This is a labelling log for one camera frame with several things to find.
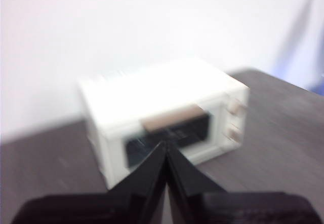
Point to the cream Toshiba toaster oven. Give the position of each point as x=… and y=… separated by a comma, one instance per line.
x=152, y=92

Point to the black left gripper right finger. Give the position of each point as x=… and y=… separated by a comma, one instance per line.
x=215, y=206

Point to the round beige oven knob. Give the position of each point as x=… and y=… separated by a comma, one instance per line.
x=234, y=132
x=236, y=106

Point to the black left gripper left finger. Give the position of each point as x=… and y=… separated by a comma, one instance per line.
x=121, y=203

